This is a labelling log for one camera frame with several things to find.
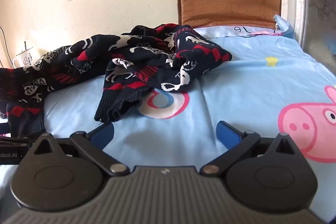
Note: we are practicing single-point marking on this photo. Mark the light blue cartoon bed sheet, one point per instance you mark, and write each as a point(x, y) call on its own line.
point(236, 82)

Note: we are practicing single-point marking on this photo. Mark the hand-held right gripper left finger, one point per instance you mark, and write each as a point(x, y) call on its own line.
point(103, 135)

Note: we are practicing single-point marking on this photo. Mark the black red white patterned sweater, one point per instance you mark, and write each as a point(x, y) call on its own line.
point(147, 56)

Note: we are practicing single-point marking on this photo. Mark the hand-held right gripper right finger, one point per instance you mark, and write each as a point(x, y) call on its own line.
point(229, 135)

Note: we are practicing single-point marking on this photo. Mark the white framed glass door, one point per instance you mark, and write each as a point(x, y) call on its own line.
point(317, 3)

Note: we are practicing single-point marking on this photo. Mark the white enamel mug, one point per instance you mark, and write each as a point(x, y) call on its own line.
point(25, 61)

